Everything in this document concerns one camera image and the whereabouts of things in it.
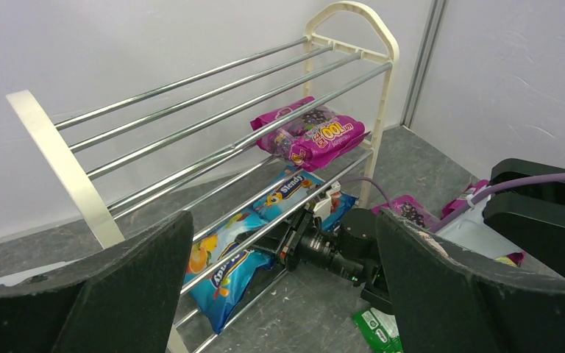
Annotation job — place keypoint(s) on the cream metal shelf rack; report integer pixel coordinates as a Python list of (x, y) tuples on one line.
[(78, 55)]

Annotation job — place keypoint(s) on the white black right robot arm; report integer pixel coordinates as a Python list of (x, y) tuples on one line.
[(516, 216)]

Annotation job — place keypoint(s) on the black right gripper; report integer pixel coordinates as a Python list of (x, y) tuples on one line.
[(300, 238)]

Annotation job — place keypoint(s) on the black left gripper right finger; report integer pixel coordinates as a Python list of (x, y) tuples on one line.
[(449, 299)]

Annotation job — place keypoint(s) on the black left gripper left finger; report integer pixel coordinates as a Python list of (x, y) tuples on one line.
[(121, 299)]

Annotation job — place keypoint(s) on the purple grape candy bag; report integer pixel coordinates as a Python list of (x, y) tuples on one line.
[(408, 207), (314, 139), (471, 189)]

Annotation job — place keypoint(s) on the blue Slendy candy bag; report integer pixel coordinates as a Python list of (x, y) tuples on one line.
[(296, 188), (220, 294)]

